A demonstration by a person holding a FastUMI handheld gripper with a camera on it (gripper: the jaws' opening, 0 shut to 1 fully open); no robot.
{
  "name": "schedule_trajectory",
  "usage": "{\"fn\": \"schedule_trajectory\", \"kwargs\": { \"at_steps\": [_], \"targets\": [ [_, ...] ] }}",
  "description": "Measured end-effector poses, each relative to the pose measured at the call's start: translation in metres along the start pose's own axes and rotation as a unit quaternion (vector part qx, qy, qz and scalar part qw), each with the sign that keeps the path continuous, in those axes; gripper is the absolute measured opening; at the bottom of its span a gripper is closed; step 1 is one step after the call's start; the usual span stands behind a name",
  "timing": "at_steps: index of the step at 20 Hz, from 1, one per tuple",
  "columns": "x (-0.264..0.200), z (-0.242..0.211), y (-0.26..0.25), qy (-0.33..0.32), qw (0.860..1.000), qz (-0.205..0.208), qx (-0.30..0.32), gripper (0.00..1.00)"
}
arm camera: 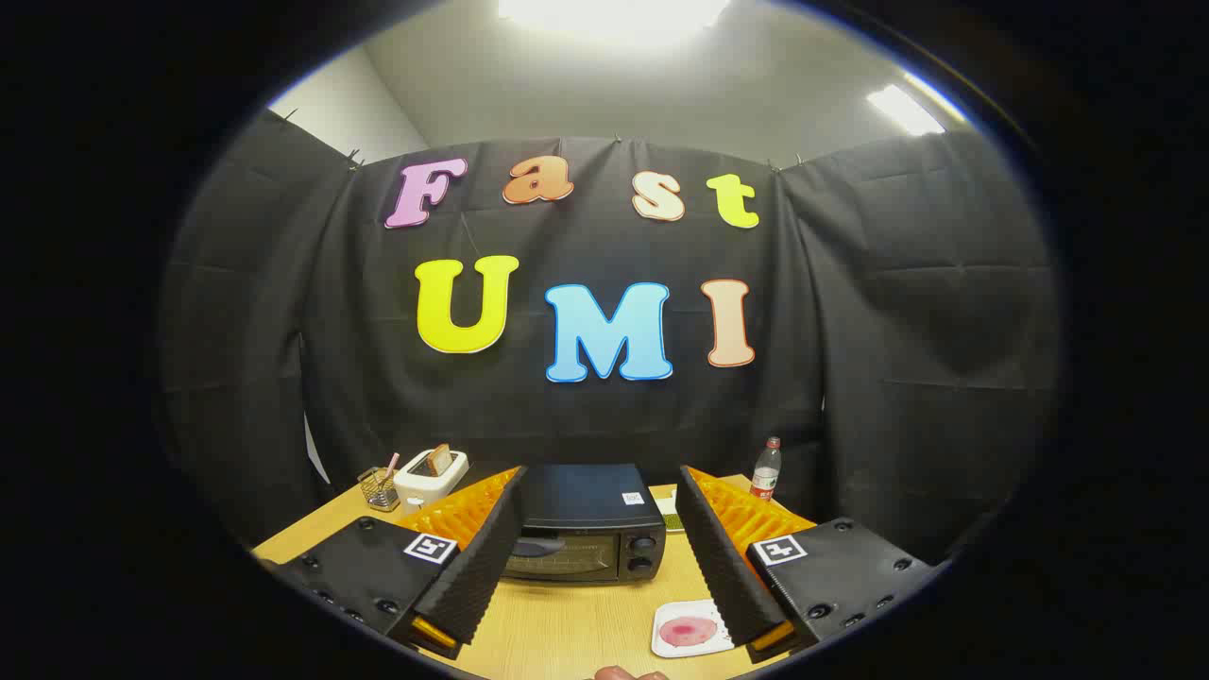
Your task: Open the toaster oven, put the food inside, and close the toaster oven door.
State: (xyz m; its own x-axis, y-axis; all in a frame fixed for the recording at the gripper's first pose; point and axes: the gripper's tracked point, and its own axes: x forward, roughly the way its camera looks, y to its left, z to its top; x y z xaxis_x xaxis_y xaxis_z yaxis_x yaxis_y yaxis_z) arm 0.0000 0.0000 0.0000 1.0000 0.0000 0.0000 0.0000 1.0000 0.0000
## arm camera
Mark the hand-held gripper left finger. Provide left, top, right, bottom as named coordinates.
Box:
left=269, top=465, right=528, bottom=660

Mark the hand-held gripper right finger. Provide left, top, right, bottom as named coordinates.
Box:
left=676, top=465, right=947, bottom=662

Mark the pink round food slice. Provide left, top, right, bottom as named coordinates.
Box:
left=659, top=616, right=721, bottom=648

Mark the white square plate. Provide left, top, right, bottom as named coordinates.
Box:
left=651, top=599, right=736, bottom=659

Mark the black toaster oven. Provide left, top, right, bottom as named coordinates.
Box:
left=502, top=463, right=668, bottom=587

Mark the white toaster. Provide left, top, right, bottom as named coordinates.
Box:
left=393, top=449, right=470, bottom=516

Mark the clear water bottle red label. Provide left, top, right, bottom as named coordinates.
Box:
left=750, top=436, right=783, bottom=502

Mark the narrow ceiling light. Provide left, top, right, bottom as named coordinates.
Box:
left=867, top=83, right=947, bottom=136

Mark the wide ceiling light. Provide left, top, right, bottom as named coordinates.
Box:
left=499, top=0, right=733, bottom=41

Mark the wire mesh holder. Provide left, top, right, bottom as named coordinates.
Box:
left=358, top=467, right=400, bottom=513

